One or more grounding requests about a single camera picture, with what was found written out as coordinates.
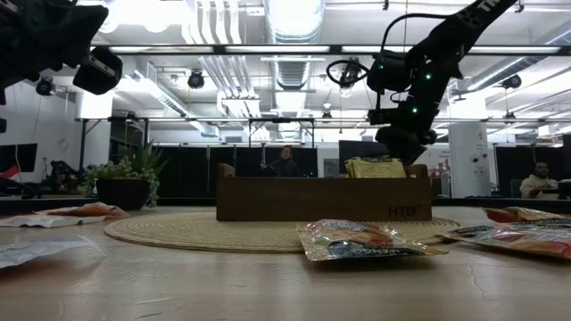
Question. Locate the plain golden orange tea packet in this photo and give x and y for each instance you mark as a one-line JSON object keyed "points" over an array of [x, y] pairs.
{"points": [[522, 215]]}

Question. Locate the round woven beige placemat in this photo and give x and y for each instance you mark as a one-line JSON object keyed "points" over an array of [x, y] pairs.
{"points": [[201, 232]]}

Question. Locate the potted green succulent plant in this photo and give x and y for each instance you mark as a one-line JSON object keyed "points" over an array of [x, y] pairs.
{"points": [[125, 187]]}

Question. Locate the black background robot arm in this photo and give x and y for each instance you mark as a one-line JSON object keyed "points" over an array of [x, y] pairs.
{"points": [[62, 176]]}

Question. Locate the dark wall monitor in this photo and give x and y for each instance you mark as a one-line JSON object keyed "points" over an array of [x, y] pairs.
{"points": [[18, 157]]}

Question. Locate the black partition panel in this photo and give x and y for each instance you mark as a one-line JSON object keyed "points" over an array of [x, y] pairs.
{"points": [[506, 169], [192, 174]]}

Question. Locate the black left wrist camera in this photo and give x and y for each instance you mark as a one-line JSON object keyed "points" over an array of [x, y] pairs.
{"points": [[98, 71]]}

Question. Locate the orange mango tea packet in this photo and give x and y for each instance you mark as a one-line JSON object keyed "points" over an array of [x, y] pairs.
{"points": [[357, 241], [551, 226], [513, 243]]}

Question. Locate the orange and white tea packet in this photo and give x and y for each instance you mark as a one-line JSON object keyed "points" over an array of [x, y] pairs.
{"points": [[44, 221], [89, 210], [35, 252]]}

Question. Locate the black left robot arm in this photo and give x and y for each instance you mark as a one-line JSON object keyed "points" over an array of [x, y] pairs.
{"points": [[2, 125]]}

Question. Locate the dark wooden tea box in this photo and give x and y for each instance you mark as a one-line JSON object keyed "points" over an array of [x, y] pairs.
{"points": [[312, 200]]}

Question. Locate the black aluminium rig frame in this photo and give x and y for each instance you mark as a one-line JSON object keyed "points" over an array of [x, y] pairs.
{"points": [[285, 49]]}

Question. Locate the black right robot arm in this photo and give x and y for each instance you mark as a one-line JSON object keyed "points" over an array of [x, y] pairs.
{"points": [[468, 27]]}

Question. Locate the person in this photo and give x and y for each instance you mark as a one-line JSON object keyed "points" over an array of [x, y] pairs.
{"points": [[285, 167], [537, 185]]}

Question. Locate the white pillar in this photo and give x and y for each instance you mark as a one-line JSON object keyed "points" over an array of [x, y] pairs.
{"points": [[468, 160]]}

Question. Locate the black ceiling spot lamp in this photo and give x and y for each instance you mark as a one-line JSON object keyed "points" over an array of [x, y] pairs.
{"points": [[350, 73], [511, 81], [44, 87], [196, 79]]}

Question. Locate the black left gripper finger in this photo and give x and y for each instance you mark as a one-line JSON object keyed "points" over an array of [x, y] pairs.
{"points": [[67, 20], [58, 51]]}

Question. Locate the silver ceiling air duct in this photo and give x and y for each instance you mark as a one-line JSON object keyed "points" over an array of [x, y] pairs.
{"points": [[294, 22]]}

